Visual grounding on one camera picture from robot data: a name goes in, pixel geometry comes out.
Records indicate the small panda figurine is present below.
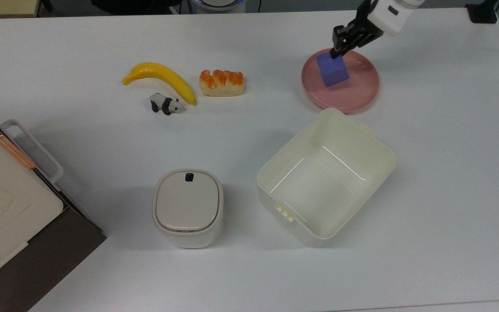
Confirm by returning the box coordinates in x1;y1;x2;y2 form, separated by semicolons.
149;92;186;116

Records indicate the cream plastic open bin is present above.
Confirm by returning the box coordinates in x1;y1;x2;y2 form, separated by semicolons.
256;108;397;248

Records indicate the yellow toy banana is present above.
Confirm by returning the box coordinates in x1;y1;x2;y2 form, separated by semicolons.
122;62;197;106

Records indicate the wooden side desk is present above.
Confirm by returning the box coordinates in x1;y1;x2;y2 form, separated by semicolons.
0;0;44;19

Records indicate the robot base ring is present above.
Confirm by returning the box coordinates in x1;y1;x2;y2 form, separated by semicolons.
190;0;247;12

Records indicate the orange microwave door handle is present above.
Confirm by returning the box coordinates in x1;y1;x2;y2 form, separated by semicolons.
0;133;38;170

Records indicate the translucent white drawer handle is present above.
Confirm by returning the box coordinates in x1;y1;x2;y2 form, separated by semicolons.
0;119;65;188

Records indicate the toy bread with orange glaze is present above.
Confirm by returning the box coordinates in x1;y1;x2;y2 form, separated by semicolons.
199;69;245;97

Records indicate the pink plate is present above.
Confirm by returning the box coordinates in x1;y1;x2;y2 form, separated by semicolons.
301;48;381;115

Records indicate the purple cube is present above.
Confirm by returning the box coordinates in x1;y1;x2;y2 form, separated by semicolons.
316;51;350;88

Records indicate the cream mini trash can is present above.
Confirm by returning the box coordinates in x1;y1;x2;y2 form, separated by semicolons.
152;169;224;249

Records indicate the black clamp mount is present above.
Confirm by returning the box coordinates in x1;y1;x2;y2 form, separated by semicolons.
465;0;499;25

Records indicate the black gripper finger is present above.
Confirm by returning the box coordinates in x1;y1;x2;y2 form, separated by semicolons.
329;24;356;60
353;25;384;48

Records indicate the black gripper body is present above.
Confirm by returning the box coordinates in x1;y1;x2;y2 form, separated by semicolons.
353;0;379;35

